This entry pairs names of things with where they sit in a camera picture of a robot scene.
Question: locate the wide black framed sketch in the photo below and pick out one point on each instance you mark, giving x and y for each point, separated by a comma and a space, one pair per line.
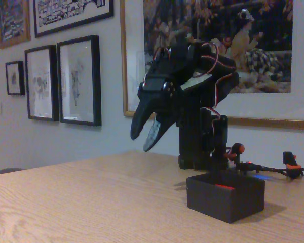
78, 81

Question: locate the black clamp with orange band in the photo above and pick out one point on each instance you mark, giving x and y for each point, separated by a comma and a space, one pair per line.
291, 162

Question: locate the white wall light switch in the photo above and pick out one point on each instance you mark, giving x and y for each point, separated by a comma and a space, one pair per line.
0, 109

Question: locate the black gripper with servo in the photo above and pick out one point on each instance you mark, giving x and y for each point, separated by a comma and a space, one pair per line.
155, 95

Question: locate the wooden framed colourful painting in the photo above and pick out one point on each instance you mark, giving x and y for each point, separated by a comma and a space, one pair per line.
12, 20

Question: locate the dark chair back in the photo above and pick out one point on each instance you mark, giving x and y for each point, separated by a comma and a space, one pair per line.
7, 171

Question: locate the narrow black framed sketch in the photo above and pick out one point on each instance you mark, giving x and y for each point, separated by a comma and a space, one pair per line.
40, 83

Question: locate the small black picture frame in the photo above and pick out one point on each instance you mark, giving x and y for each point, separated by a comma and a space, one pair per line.
14, 78

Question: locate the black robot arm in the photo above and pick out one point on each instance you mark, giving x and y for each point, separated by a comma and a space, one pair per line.
192, 131

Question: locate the black framed city print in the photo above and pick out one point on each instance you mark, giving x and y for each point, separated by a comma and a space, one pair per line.
71, 12

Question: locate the black box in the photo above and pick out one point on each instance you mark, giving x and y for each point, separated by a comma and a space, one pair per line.
218, 205

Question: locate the black clamp with orange knob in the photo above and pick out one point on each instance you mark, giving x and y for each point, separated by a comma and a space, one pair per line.
236, 150

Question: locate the red cube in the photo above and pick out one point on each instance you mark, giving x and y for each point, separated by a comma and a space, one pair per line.
225, 187

